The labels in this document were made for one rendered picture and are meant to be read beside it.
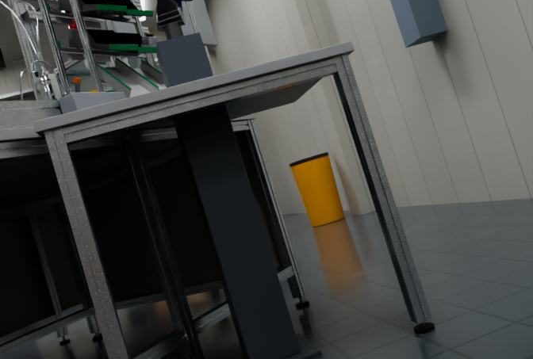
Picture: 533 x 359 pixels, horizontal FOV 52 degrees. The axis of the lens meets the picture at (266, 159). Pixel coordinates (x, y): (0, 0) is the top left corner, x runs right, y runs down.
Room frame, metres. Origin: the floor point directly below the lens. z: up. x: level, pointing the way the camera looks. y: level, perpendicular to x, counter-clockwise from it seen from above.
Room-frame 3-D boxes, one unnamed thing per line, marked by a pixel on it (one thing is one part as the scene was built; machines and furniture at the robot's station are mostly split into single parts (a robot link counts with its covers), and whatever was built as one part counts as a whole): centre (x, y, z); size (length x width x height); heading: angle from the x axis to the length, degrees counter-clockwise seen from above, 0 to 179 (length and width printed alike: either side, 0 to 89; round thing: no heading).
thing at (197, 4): (3.64, 0.20, 1.43); 0.30 x 0.09 x 1.13; 149
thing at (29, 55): (3.12, 1.12, 1.56); 0.09 x 0.04 x 1.39; 149
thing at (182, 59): (1.76, 0.17, 0.96); 0.14 x 0.14 x 0.20; 13
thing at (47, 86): (2.80, 0.98, 1.32); 0.14 x 0.14 x 0.38
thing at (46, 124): (1.81, 0.18, 0.84); 0.90 x 0.70 x 0.03; 103
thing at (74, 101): (1.69, 0.46, 0.93); 0.21 x 0.07 x 0.06; 149
